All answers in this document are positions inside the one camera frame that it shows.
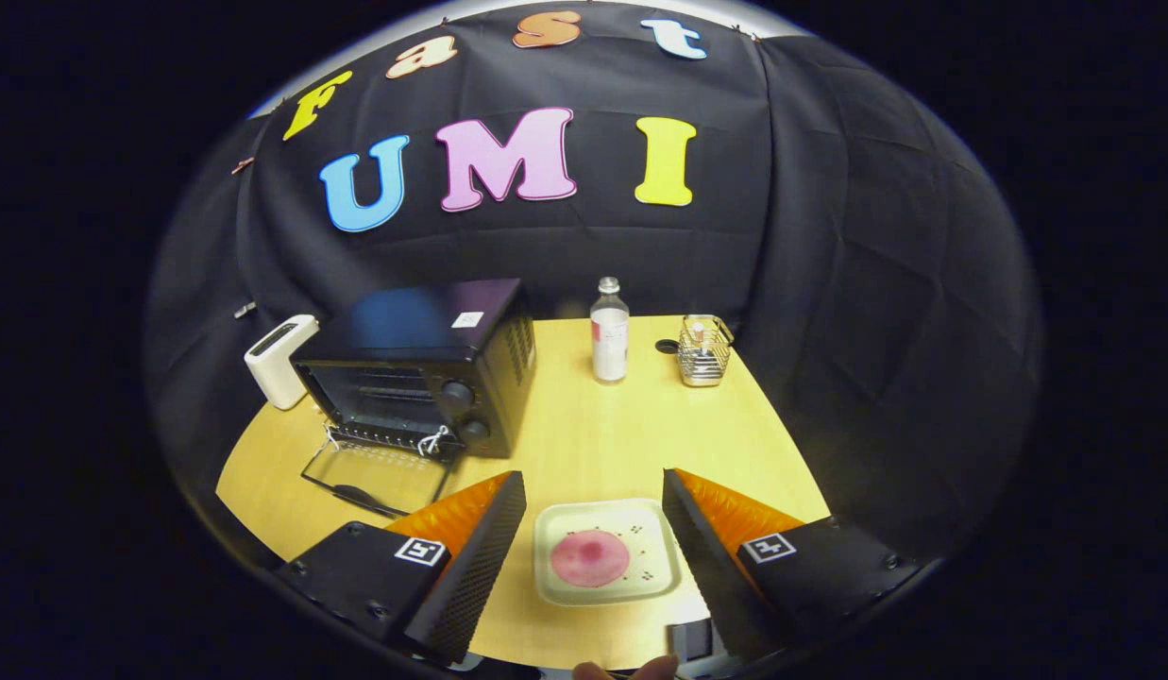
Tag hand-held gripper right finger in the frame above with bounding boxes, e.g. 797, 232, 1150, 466
662, 467, 924, 662

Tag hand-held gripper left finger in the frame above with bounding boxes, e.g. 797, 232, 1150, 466
274, 470, 528, 665

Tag cream square plate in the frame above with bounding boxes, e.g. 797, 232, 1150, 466
533, 498, 684, 607

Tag pink round meat slice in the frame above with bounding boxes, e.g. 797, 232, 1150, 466
550, 530, 632, 588

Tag black toaster oven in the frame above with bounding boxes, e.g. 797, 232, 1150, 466
291, 277, 537, 519

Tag white boxy toaster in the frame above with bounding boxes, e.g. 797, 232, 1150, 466
244, 314, 320, 411

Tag clear bottle with red label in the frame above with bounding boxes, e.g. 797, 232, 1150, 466
589, 277, 631, 383

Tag black backdrop cloth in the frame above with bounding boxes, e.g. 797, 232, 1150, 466
144, 0, 1045, 568

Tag metal wire basket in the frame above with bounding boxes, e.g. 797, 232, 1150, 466
677, 314, 735, 388

